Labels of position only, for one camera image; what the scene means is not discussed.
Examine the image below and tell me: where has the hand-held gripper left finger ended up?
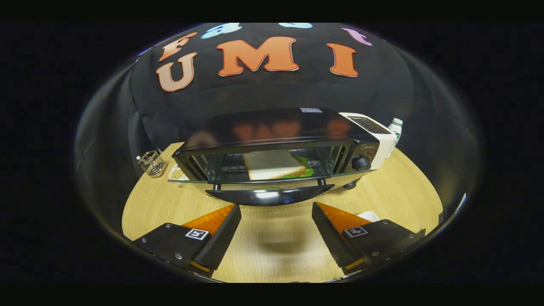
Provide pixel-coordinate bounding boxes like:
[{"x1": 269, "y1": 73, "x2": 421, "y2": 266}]
[{"x1": 133, "y1": 204, "x2": 242, "y2": 278}]

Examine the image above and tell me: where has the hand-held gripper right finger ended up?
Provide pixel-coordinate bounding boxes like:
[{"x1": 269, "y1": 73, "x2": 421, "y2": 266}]
[{"x1": 312, "y1": 201, "x2": 426, "y2": 276}]

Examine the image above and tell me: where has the white bread lettuce sandwich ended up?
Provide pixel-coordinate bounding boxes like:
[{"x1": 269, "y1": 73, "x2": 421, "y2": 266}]
[{"x1": 242, "y1": 149, "x2": 315, "y2": 181}]

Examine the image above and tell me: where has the black toaster oven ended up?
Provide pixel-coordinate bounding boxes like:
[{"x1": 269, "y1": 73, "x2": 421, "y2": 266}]
[{"x1": 168, "y1": 108, "x2": 381, "y2": 207}]

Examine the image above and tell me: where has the cream pop-up toaster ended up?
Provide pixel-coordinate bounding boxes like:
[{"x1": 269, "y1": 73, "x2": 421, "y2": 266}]
[{"x1": 339, "y1": 112, "x2": 397, "y2": 159}]

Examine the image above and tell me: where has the white divided snack dish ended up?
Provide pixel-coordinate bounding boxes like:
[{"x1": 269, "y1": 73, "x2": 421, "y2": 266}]
[{"x1": 168, "y1": 164, "x2": 190, "y2": 181}]

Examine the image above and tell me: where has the white bottle green label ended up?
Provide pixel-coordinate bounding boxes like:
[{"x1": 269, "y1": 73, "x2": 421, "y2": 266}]
[{"x1": 388, "y1": 118, "x2": 403, "y2": 147}]

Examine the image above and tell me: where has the metal wire utensil holder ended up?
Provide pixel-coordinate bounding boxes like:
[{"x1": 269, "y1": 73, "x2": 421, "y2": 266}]
[{"x1": 136, "y1": 150, "x2": 168, "y2": 178}]

